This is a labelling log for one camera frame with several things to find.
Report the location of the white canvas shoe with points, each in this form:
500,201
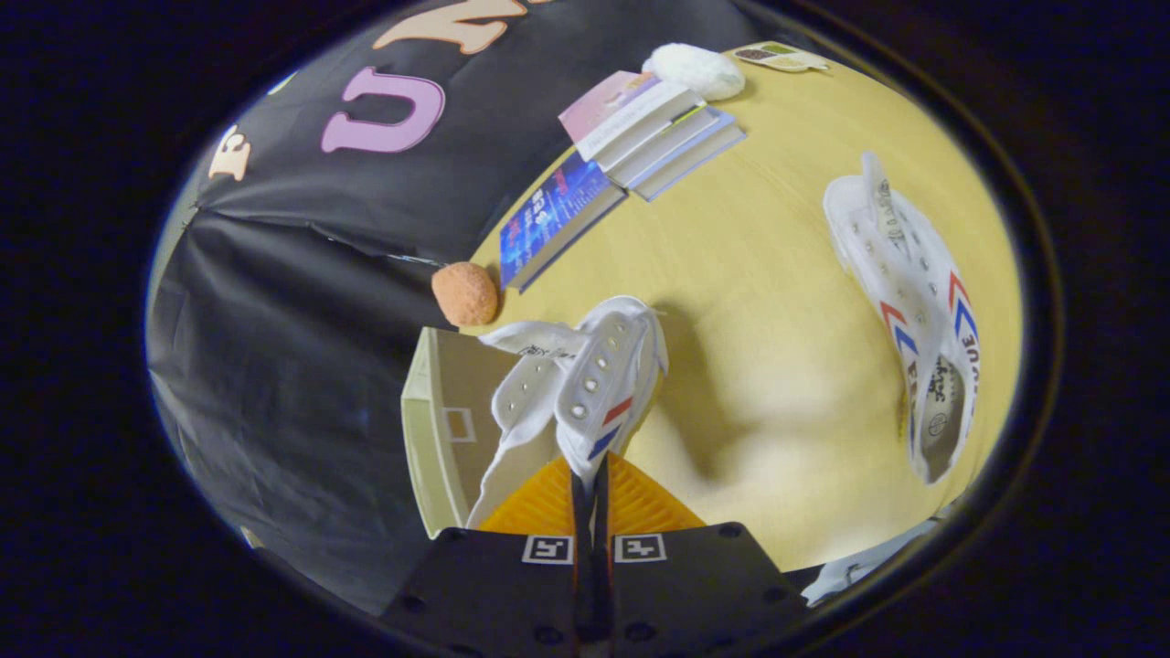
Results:
603,366
914,274

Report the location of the orange fuzzy ball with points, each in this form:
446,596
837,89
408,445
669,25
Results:
464,294

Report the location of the large white fluffy ball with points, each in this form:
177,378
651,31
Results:
695,71

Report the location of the pink book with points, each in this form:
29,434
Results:
603,102

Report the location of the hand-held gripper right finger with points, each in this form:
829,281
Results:
695,585

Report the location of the cream storage box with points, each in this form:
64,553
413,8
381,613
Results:
439,439

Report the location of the white fabric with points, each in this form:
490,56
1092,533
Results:
850,571

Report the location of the blue book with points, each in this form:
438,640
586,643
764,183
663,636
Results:
548,215

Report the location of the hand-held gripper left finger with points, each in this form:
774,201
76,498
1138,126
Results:
494,585

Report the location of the printed paper card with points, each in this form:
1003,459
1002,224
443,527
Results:
777,57

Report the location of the white book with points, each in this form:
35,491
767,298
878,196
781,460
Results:
667,142

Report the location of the grey-blue book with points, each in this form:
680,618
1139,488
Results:
690,163

